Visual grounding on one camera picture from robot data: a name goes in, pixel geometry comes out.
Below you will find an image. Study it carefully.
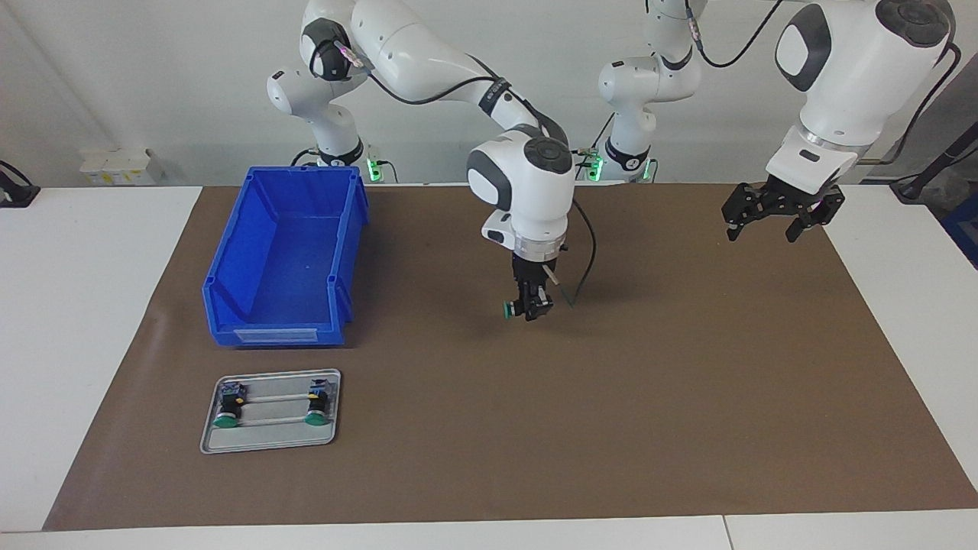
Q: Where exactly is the white wall socket box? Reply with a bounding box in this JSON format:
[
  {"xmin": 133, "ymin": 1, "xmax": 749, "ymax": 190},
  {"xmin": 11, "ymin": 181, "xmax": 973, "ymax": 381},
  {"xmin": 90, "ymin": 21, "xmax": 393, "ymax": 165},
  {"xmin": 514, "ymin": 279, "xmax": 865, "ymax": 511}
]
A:
[{"xmin": 79, "ymin": 147, "xmax": 165, "ymax": 186}]

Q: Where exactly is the blue crate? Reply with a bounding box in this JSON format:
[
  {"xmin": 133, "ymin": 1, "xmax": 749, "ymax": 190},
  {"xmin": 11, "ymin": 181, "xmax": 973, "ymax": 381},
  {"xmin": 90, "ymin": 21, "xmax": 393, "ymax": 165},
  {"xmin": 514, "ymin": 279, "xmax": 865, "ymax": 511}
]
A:
[{"xmin": 944, "ymin": 191, "xmax": 978, "ymax": 268}]

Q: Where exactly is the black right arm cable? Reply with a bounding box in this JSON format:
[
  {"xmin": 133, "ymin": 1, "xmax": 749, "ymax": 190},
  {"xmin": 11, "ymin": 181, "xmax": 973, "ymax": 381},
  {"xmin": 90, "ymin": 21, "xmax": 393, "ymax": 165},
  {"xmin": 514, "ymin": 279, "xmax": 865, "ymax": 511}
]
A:
[{"xmin": 333, "ymin": 40, "xmax": 598, "ymax": 310}]

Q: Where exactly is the black tripod leg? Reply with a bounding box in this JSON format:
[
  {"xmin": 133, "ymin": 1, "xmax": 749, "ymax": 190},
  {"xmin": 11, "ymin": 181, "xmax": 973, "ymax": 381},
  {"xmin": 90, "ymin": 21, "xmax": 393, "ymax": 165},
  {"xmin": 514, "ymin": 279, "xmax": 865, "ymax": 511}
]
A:
[{"xmin": 890, "ymin": 122, "xmax": 978, "ymax": 203}]

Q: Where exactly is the blue plastic storage bin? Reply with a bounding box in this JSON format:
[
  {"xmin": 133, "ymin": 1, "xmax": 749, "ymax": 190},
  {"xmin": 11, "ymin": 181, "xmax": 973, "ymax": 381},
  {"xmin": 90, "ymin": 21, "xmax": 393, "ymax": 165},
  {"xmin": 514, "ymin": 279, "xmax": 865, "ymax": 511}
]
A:
[{"xmin": 202, "ymin": 167, "xmax": 370, "ymax": 348}]

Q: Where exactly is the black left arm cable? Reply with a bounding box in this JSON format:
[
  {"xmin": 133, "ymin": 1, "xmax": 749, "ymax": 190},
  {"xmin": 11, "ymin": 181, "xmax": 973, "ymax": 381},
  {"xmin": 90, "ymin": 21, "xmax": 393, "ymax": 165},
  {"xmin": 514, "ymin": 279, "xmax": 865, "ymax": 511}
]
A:
[{"xmin": 684, "ymin": 0, "xmax": 962, "ymax": 165}]

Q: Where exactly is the black stand foot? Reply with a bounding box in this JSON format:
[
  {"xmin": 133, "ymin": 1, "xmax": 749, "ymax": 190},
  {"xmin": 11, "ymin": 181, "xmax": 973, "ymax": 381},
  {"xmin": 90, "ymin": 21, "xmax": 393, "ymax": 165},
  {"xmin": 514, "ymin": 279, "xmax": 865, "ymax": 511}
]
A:
[{"xmin": 0, "ymin": 160, "xmax": 40, "ymax": 209}]

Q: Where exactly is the brown table mat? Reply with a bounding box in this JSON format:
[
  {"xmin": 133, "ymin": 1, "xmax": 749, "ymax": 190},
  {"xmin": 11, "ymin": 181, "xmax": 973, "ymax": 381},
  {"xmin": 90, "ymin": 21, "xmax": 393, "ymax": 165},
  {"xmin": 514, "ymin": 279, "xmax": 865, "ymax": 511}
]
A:
[{"xmin": 42, "ymin": 183, "xmax": 978, "ymax": 532}]

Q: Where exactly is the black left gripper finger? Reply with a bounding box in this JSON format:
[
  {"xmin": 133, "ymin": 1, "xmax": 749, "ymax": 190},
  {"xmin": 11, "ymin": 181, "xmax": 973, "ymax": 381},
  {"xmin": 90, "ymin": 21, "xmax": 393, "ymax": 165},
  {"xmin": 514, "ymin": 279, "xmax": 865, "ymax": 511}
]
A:
[
  {"xmin": 722, "ymin": 183, "xmax": 772, "ymax": 242},
  {"xmin": 785, "ymin": 187, "xmax": 846, "ymax": 244}
]

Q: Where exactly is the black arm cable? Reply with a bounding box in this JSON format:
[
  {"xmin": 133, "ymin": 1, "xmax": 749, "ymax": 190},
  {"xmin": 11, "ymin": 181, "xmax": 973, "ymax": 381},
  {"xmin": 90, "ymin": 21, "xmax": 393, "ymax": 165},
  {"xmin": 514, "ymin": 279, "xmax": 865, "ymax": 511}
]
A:
[
  {"xmin": 333, "ymin": 40, "xmax": 598, "ymax": 310},
  {"xmin": 684, "ymin": 0, "xmax": 962, "ymax": 165}
]

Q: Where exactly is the silver metal tray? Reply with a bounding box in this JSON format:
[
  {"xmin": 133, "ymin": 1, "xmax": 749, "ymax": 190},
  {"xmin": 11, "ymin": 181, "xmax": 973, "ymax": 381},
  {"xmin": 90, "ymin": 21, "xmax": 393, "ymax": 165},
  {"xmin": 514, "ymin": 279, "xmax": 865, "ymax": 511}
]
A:
[{"xmin": 199, "ymin": 369, "xmax": 342, "ymax": 455}]

